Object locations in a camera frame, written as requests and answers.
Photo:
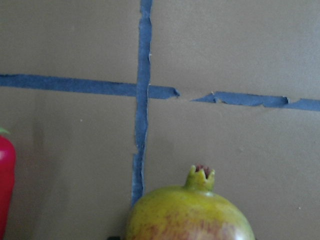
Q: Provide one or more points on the red chili pepper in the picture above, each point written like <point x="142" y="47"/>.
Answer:
<point x="7" y="178"/>

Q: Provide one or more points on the red-yellow pomegranate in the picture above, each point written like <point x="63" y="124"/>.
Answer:
<point x="187" y="212"/>

